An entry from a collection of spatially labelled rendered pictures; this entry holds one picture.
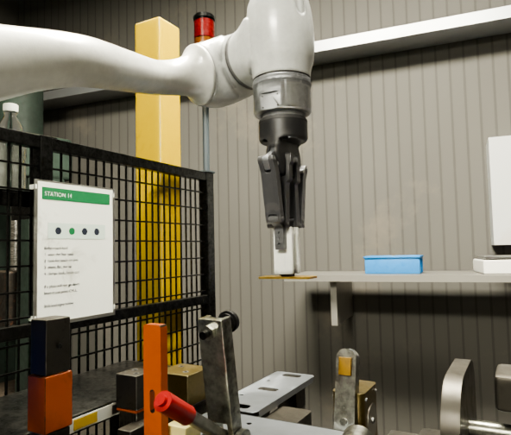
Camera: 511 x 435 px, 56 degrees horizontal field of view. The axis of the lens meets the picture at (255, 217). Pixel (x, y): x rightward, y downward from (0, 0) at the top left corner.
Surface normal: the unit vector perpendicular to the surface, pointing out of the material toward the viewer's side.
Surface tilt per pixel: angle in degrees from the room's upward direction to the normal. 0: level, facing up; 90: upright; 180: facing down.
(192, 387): 90
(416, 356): 90
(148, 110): 90
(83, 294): 90
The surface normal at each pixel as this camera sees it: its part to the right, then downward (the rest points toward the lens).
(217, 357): -0.47, 0.11
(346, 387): -0.48, -0.25
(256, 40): -0.68, -0.01
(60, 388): 0.87, -0.05
